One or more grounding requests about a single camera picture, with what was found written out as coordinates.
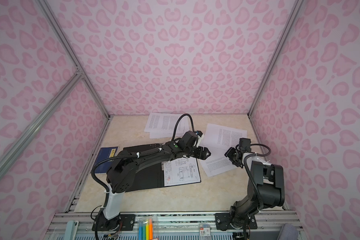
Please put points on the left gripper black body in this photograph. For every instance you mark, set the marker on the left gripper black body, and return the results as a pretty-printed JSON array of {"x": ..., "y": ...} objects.
[{"x": 194, "y": 151}]

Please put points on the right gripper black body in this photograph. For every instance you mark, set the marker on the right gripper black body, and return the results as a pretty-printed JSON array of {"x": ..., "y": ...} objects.
[{"x": 233, "y": 155}]

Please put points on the technical drawing sheet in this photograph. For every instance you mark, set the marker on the technical drawing sheet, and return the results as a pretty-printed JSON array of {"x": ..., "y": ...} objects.
[{"x": 181, "y": 171}]

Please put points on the orange and black folder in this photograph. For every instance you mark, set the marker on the orange and black folder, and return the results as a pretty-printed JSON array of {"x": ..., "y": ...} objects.
[{"x": 149, "y": 178}]

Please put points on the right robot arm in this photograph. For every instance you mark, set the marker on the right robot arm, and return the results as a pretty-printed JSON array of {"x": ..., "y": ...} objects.
[{"x": 265, "y": 188}]

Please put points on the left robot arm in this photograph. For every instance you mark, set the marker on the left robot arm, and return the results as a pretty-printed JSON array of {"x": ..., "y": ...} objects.
[{"x": 122, "y": 174}]

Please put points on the blue paperback book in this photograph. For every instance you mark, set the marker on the blue paperback book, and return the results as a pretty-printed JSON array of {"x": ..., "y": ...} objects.
[{"x": 105, "y": 153}]

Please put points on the box of coloured markers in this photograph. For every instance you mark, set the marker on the box of coloured markers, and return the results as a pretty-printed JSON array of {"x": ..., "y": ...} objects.
[{"x": 146, "y": 226}]

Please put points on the grey cloth at corner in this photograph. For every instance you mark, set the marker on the grey cloth at corner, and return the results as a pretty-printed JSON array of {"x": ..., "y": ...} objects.
[{"x": 288, "y": 232}]

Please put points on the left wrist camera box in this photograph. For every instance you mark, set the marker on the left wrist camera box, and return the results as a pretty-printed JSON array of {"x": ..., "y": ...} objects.
[{"x": 191, "y": 139}]

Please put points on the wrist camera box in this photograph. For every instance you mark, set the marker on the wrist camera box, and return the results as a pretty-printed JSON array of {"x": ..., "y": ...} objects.
[
  {"x": 191, "y": 139},
  {"x": 244, "y": 145}
]

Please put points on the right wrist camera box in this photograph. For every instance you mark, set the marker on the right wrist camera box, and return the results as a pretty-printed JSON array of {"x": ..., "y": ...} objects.
[{"x": 244, "y": 145}]

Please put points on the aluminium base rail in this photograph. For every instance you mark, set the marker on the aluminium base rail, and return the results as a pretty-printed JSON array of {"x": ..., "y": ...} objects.
[{"x": 175, "y": 226}]

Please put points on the aluminium diagonal frame bar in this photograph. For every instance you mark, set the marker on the aluminium diagonal frame bar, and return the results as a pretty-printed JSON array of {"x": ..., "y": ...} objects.
[{"x": 16, "y": 149}]

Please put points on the light green tool handle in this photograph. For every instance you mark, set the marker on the light green tool handle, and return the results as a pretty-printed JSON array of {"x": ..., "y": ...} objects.
[{"x": 71, "y": 230}]

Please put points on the aluminium frame corner post right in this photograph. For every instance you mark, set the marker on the aluminium frame corner post right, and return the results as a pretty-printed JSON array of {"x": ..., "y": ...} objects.
[{"x": 285, "y": 34}]

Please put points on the aluminium frame corner post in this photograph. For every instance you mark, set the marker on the aluminium frame corner post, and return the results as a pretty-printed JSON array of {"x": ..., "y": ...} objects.
[
  {"x": 67, "y": 46},
  {"x": 285, "y": 34}
]

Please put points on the aluminium frame corner post left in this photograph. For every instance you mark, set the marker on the aluminium frame corner post left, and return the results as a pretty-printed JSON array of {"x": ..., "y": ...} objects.
[{"x": 67, "y": 46}]

